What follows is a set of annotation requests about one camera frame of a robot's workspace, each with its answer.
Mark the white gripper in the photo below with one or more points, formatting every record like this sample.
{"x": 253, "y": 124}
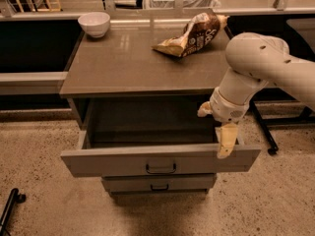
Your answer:
{"x": 226, "y": 109}

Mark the grey top drawer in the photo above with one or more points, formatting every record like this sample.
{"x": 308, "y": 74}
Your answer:
{"x": 151, "y": 136}

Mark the grey drawer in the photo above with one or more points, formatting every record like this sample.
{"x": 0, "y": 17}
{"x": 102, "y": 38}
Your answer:
{"x": 151, "y": 136}
{"x": 168, "y": 183}

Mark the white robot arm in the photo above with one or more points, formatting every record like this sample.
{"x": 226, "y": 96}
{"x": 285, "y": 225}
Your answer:
{"x": 254, "y": 61}

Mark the grey bottom drawer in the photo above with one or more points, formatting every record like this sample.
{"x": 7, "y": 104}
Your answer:
{"x": 168, "y": 183}

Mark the grey drawer cabinet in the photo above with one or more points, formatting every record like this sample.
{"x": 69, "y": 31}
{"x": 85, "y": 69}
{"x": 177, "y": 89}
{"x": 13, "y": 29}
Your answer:
{"x": 123, "y": 64}

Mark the black metal stand leg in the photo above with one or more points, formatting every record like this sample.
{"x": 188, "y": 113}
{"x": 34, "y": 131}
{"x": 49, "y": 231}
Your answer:
{"x": 273, "y": 148}

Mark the brown snack bag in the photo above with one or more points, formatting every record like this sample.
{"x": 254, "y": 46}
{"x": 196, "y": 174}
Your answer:
{"x": 197, "y": 34}

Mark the white ceramic bowl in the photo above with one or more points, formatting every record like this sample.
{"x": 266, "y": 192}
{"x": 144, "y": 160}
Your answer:
{"x": 95, "y": 24}

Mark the black pole lower left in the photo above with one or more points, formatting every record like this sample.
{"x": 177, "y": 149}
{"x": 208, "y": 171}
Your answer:
{"x": 15, "y": 197}

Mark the white wire basket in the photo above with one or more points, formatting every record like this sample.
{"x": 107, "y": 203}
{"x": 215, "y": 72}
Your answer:
{"x": 169, "y": 4}

